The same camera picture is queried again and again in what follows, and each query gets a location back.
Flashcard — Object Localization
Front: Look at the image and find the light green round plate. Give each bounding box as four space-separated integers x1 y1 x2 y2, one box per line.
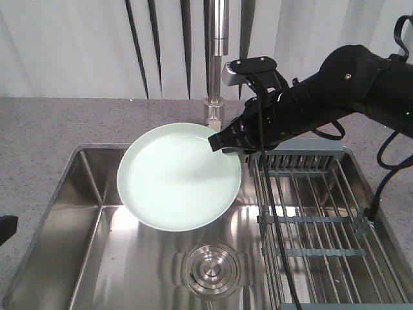
117 123 242 232

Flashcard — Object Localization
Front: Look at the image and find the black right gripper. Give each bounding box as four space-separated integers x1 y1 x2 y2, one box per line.
208 72 289 155

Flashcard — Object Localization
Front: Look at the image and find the black camera cable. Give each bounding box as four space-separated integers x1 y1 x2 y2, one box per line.
248 74 303 310

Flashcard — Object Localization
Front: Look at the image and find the metal dish drying rack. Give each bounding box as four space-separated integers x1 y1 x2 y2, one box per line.
248 139 412 309

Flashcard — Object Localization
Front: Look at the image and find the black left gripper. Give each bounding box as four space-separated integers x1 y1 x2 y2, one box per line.
0 215 18 245

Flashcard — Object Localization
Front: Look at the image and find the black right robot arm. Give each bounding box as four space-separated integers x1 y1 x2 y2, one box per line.
208 45 412 152

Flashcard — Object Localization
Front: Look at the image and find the sink drain strainer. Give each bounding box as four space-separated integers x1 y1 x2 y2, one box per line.
181 243 241 300

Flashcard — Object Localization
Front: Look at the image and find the white pleated curtain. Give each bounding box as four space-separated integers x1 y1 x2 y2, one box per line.
1 1 412 99

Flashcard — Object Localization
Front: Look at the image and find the stainless steel sink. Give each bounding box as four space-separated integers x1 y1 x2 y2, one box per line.
4 146 272 309

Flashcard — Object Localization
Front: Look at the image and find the steel faucet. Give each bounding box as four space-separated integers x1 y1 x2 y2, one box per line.
204 0 229 131

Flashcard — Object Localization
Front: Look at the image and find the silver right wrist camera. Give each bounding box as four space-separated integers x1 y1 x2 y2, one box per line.
221 56 277 88

